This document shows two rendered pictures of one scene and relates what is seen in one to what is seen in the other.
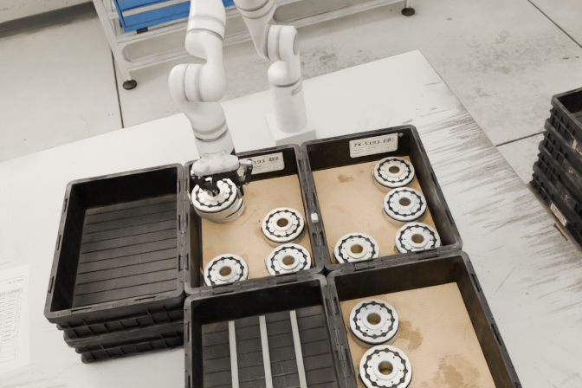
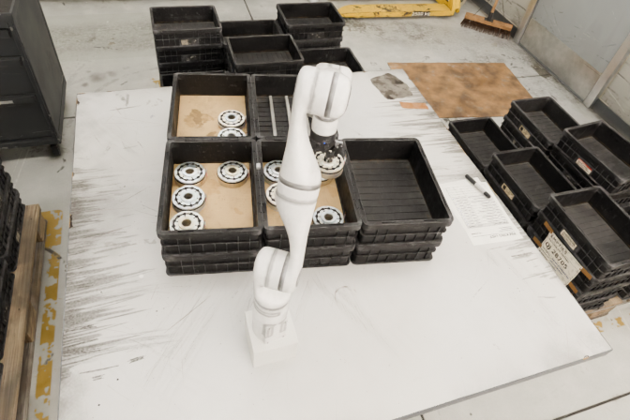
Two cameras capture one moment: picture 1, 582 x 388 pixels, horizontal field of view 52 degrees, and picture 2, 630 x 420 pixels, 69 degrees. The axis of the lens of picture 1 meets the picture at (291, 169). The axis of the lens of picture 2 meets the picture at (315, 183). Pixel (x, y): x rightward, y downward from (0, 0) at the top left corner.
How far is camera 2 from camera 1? 1.91 m
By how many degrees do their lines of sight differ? 87
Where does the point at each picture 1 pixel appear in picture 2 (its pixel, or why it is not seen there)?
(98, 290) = (401, 179)
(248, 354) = not seen: hidden behind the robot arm
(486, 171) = (92, 281)
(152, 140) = (425, 368)
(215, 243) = (330, 198)
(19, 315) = (457, 211)
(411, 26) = not seen: outside the picture
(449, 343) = (193, 131)
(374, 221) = (214, 199)
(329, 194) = (243, 223)
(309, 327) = not seen: hidden behind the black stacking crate
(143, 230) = (385, 215)
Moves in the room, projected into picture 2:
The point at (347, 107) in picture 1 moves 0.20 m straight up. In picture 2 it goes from (199, 394) to (192, 364)
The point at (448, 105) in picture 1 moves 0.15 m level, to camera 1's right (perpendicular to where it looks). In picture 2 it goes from (77, 381) to (14, 386)
